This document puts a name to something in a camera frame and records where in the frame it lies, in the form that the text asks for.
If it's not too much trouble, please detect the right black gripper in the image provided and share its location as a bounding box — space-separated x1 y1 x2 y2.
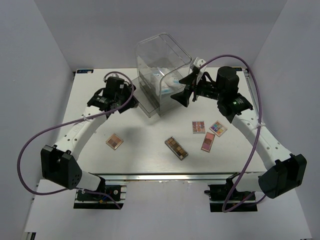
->
170 71 224 108

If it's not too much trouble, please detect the long brown eyeshadow palette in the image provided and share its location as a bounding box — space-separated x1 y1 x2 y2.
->
164 136 189 161

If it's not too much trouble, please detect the aluminium right side rail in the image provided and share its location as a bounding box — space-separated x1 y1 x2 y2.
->
243 68 254 91

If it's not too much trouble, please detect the aluminium rail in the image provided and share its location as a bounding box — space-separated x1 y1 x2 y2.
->
243 68 254 91
97 172 232 181

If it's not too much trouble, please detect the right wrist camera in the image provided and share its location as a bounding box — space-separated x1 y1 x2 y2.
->
190 57 206 70

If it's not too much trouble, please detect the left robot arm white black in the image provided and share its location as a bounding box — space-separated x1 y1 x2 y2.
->
40 76 138 200

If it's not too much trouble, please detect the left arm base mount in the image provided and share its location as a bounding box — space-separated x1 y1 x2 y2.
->
73 181 127 210

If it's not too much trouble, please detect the left blue table label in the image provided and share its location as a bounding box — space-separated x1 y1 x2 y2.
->
76 69 94 74

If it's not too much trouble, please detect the pink blush palette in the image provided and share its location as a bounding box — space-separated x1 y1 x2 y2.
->
200 132 216 153

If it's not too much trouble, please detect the cotton pad pack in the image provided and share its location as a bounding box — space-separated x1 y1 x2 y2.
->
149 67 168 81
160 73 181 95

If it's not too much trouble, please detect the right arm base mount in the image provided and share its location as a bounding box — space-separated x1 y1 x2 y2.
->
204 184 258 213

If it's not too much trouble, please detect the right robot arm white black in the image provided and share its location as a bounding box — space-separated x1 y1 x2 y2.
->
171 66 307 200

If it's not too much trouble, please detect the aluminium front rail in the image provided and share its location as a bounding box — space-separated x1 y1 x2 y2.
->
97 172 232 181

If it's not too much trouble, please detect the square brown eyeshadow palette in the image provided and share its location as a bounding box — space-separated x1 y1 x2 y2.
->
105 133 124 150

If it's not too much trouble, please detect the nine pan pink palette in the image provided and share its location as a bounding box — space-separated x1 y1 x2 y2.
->
192 121 206 134

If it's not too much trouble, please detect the colourful eyeshadow palette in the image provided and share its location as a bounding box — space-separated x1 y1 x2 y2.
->
209 120 228 137

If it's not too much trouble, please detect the blue table label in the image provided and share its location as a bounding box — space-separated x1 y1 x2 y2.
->
76 69 94 74
234 67 243 72

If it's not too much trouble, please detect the clear acrylic makeup organizer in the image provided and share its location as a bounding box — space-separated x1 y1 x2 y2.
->
134 32 192 118

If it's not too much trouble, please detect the right blue table label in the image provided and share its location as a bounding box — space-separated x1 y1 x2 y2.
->
234 67 243 72

